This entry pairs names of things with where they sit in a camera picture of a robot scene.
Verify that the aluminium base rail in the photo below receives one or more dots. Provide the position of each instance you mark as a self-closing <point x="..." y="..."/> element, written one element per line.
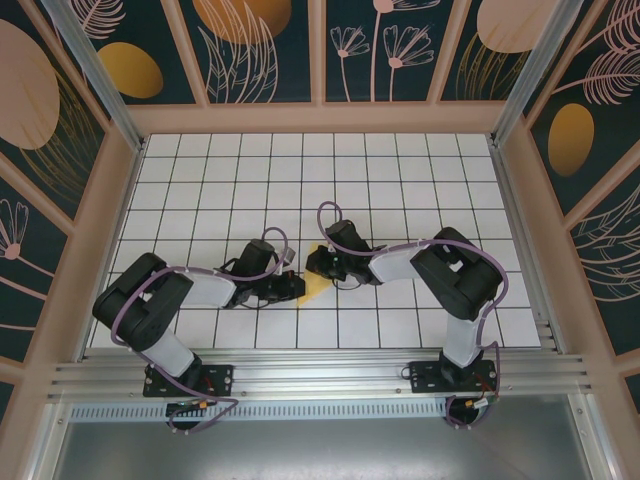
<point x="320" y="372"/>

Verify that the aluminium corner post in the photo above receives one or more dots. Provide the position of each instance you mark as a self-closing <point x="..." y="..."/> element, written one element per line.
<point x="95" y="75"/>
<point x="530" y="70"/>

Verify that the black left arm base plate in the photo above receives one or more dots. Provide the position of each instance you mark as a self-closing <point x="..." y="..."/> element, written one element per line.
<point x="220" y="375"/>

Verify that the grey metal bottom panel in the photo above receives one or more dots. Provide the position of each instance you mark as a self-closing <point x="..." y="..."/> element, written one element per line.
<point x="320" y="450"/>

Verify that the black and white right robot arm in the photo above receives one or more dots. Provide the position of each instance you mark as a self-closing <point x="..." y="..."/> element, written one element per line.
<point x="460" y="280"/>

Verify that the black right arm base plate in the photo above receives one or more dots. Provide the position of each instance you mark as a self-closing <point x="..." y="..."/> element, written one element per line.
<point x="425" y="380"/>

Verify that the yellow cloth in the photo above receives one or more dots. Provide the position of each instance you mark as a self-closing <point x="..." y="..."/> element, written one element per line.
<point x="312" y="290"/>

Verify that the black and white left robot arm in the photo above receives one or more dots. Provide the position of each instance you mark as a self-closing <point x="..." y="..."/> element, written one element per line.
<point x="145" y="305"/>

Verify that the aluminium side rail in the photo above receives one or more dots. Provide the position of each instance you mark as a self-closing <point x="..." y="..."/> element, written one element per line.
<point x="515" y="215"/>

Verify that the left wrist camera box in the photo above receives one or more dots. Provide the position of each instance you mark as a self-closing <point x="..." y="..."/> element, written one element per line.
<point x="289" y="255"/>

